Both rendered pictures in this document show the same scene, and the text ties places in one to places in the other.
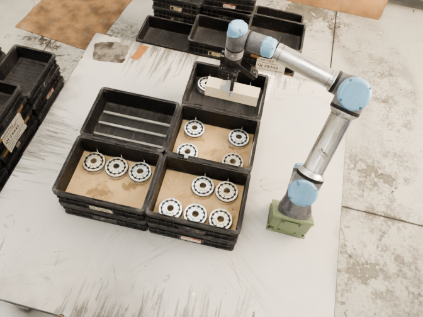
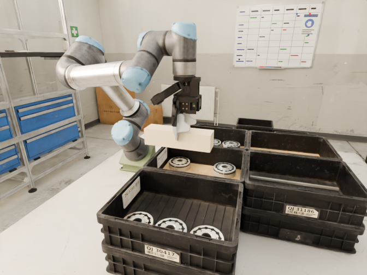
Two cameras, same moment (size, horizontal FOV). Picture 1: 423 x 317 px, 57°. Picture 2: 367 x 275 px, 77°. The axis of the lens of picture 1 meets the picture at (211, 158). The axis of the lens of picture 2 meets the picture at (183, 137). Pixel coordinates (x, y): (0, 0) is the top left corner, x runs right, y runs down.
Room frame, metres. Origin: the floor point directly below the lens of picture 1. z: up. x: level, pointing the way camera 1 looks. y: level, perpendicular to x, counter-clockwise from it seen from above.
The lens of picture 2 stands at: (1.95, 0.11, 1.37)
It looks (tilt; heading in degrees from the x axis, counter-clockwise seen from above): 21 degrees down; 191
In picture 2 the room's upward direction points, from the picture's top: straight up
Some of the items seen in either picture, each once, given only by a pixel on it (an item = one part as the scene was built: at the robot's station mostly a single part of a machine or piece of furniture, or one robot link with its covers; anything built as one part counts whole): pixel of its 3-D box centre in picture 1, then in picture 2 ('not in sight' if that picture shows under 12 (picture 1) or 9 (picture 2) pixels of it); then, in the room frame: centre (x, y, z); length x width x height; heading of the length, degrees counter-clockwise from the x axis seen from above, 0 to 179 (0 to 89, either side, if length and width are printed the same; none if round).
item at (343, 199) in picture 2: (131, 119); (298, 173); (1.09, 0.40, 0.92); 0.40 x 0.30 x 0.02; 85
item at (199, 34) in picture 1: (217, 50); not in sight; (2.30, 0.07, 0.31); 0.40 x 0.30 x 0.34; 83
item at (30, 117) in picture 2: not in sight; (52, 124); (-0.14, -1.77, 0.60); 0.72 x 0.03 x 0.56; 173
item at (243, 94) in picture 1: (232, 91); (178, 137); (1.21, -0.05, 1.08); 0.24 x 0.06 x 0.06; 83
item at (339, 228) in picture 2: not in sight; (291, 206); (1.09, 0.40, 0.76); 0.40 x 0.30 x 0.12; 85
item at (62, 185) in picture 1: (111, 178); (286, 154); (0.80, 0.43, 0.87); 0.40 x 0.30 x 0.11; 85
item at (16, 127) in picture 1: (14, 131); not in sight; (1.26, 1.20, 0.41); 0.31 x 0.02 x 0.16; 173
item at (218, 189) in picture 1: (226, 191); not in sight; (0.81, -0.09, 0.86); 0.10 x 0.10 x 0.01
